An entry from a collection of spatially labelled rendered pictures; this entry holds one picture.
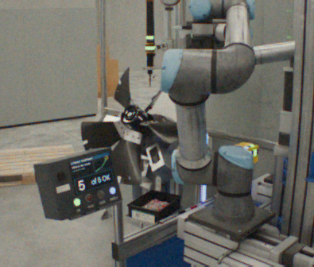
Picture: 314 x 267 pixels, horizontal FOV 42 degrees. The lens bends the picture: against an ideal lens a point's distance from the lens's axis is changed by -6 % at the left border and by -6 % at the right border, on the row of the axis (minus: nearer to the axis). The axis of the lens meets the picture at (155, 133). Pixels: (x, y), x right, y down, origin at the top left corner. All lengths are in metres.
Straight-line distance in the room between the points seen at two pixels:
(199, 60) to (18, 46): 6.51
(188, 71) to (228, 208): 0.53
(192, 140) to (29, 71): 6.42
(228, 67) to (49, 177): 0.65
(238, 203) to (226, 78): 0.50
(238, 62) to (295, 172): 0.54
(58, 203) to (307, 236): 0.84
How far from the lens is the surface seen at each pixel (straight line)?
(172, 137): 1.96
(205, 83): 1.07
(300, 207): 1.49
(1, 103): 7.49
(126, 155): 2.12
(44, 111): 7.74
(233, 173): 1.38
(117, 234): 1.65
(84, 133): 2.38
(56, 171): 1.36
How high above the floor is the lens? 1.66
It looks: 14 degrees down
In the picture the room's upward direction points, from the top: straight up
